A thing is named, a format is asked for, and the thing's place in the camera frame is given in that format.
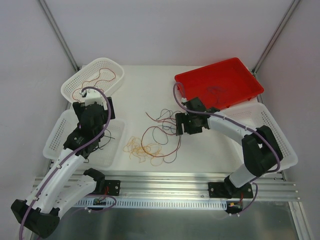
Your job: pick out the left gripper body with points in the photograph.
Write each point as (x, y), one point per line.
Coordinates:
(76, 108)

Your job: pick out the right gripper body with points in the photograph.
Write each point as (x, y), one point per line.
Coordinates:
(180, 124)

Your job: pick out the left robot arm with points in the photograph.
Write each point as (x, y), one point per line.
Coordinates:
(45, 207)

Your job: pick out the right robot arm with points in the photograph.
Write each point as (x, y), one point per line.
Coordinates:
(260, 150)

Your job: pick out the white perforated basket near left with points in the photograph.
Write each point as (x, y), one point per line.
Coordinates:
(109, 145)

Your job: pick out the white perforated basket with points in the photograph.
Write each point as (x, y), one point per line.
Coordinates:
(101, 73)
(255, 115)
(109, 145)

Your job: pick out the white perforated basket far left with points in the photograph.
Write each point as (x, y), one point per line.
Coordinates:
(101, 73)

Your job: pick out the red plastic tray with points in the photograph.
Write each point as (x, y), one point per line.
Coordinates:
(221, 85)

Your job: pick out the white perforated basket right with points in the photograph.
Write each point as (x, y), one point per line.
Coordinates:
(255, 115)

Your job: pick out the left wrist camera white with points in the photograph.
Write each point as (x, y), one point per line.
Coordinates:
(90, 97)

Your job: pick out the white slotted cable duct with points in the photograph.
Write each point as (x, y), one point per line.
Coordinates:
(131, 203)

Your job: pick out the aluminium mounting rail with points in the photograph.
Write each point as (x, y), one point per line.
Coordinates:
(194, 186)

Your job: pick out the left frame post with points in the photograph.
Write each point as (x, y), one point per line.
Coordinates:
(58, 34)

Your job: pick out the frame post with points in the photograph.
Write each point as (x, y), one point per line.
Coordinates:
(275, 36)
(58, 34)

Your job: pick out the right frame post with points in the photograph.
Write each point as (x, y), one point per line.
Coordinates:
(275, 36)

